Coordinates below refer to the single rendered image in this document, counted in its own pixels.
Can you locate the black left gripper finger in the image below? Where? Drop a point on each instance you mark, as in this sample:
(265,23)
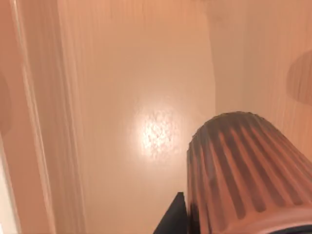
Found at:
(176,214)

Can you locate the ribbed terracotta plant pot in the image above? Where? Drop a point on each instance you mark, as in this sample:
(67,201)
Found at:
(243,175)

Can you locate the shallow salmon-coloured box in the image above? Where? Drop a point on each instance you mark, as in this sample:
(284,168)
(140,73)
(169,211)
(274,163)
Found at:
(117,85)

